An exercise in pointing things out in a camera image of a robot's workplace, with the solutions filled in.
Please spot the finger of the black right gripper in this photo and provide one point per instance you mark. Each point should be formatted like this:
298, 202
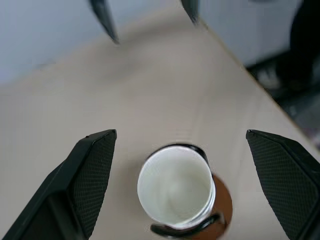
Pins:
105, 17
191, 10

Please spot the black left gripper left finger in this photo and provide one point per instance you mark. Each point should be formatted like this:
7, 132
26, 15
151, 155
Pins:
75, 190

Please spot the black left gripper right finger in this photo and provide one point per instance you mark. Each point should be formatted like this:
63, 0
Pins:
287, 185

